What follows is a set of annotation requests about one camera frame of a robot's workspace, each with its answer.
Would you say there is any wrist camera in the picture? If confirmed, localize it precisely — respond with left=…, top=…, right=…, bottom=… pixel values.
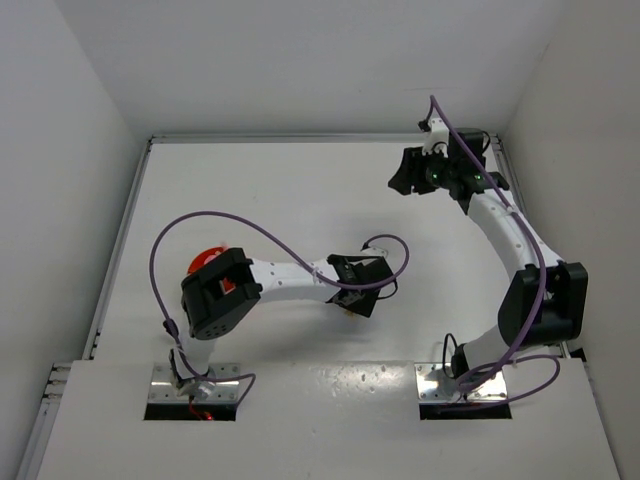
left=418, top=117, right=449, bottom=155
left=360, top=242, right=388, bottom=258

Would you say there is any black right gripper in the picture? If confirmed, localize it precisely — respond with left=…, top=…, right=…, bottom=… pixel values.
left=389, top=144, right=458, bottom=196

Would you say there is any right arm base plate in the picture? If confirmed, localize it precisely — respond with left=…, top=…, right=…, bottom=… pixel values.
left=414, top=361, right=508, bottom=402

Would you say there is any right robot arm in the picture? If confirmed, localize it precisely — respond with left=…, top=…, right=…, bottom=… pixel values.
left=388, top=130, right=588, bottom=392

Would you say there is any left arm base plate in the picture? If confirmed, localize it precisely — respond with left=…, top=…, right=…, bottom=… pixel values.
left=148, top=363, right=241, bottom=404

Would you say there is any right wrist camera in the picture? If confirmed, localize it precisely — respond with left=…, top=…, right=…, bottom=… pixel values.
left=418, top=117, right=449, bottom=155

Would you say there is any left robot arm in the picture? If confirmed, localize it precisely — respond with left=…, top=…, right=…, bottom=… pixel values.
left=170, top=248, right=395, bottom=386

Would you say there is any orange round desk organizer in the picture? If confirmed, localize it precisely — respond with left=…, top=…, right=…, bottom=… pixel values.
left=187, top=245, right=235, bottom=293

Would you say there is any aluminium frame rail left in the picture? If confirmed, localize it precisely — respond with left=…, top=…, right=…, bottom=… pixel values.
left=81, top=137, right=155, bottom=360

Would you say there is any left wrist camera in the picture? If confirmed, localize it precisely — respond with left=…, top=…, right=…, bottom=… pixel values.
left=360, top=242, right=388, bottom=258

